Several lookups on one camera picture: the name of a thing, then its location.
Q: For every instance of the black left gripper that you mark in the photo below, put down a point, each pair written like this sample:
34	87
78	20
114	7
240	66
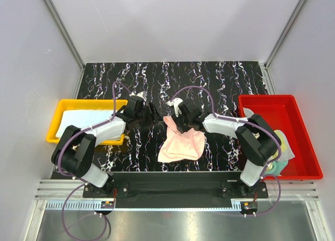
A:
154	117

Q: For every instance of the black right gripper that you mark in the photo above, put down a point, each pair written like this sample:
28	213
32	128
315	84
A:
176	118

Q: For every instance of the pink towel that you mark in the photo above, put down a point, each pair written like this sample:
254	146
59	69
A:
180	146

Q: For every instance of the light blue towel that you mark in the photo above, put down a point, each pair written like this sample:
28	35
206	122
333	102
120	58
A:
86	120

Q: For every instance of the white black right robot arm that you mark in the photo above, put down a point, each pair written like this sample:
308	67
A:
257	139

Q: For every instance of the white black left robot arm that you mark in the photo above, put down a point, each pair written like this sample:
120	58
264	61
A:
74	152

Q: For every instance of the grey towel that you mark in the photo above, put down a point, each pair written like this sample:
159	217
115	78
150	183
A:
248	112

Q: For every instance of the red plastic tray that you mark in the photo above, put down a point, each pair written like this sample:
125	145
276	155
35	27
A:
281	112

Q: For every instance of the yellow plastic tray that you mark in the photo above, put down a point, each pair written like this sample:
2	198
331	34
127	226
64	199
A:
79	104

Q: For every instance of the left connector box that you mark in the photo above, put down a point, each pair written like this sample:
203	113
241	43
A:
107	205

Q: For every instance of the connector box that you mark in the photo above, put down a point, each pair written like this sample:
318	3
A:
250	206
107	205

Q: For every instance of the right connector box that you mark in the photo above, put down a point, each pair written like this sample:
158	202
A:
250	206

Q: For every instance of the black mounting base plate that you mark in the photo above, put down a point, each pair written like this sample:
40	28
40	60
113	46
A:
175	180

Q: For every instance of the white cable duct strip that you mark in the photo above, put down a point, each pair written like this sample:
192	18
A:
121	205

